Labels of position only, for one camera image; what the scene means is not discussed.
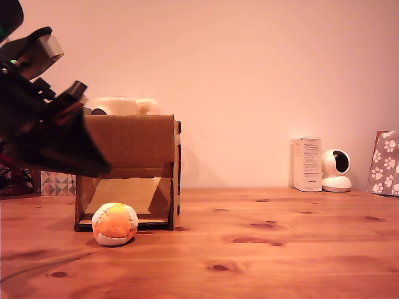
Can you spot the orange white yellow footbag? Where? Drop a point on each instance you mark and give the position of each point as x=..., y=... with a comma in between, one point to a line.
x=113, y=224

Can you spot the cardboard dice tower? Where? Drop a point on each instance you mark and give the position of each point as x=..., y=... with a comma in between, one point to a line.
x=140, y=140

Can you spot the triangle pattern tissue box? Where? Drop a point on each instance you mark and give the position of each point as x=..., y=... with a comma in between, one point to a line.
x=57, y=183

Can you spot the red glass bowl on stand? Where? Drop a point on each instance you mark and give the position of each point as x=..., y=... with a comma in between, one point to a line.
x=15, y=183

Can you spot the cream electric kettle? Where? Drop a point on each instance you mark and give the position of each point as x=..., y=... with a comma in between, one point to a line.
x=121, y=106

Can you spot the white carton box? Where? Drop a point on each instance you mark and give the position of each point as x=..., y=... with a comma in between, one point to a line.
x=308, y=165

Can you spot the grey paw print cloth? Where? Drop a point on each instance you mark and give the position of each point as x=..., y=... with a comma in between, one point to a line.
x=385, y=165

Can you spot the small white round camera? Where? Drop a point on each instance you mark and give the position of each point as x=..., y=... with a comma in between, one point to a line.
x=335, y=183

